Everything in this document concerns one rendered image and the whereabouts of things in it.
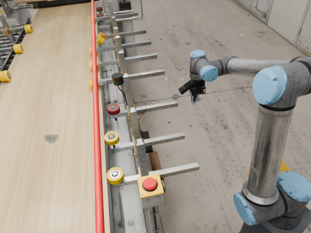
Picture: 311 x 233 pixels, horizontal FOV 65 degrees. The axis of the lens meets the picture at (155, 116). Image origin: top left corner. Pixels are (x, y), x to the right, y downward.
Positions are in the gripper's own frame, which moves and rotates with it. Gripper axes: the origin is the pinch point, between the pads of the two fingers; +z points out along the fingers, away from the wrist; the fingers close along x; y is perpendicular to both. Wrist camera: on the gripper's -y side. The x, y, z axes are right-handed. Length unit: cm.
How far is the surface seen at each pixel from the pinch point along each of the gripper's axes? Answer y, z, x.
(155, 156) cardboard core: -25, 75, 23
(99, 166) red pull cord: -50, -81, -103
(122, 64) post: -40, -26, 20
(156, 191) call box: -41, -39, -82
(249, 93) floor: 111, 83, 94
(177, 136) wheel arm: -18.0, 1.2, -25.6
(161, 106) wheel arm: -21.1, -3.3, -0.9
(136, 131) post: -41, -14, -30
